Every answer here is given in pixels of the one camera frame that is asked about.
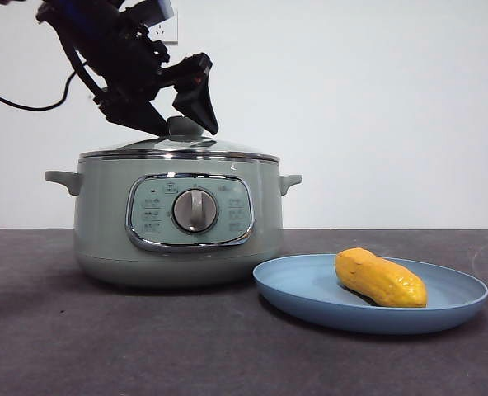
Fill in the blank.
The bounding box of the glass lid with round knob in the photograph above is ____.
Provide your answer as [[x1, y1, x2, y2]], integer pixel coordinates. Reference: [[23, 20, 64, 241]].
[[78, 115, 279, 162]]

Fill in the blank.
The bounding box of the yellow corn cob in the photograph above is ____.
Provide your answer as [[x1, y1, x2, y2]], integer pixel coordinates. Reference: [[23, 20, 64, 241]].
[[334, 247, 429, 309]]

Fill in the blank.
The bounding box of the pale green electric steamer pot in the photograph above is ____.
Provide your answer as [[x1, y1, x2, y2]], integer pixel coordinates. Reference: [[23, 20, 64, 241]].
[[44, 154, 303, 289]]

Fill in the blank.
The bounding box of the blue round plate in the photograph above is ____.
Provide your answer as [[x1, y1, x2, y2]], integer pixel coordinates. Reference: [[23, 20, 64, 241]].
[[252, 252, 488, 336]]

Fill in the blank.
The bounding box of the white wall socket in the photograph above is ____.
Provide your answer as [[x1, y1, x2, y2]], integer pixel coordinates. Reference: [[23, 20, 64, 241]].
[[150, 10, 180, 46]]

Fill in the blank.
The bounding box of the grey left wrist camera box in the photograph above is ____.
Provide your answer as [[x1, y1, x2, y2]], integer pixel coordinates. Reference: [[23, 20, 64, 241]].
[[122, 0, 175, 28]]

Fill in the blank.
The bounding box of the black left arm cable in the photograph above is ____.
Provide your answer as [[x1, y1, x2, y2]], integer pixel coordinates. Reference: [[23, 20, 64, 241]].
[[0, 68, 91, 112]]

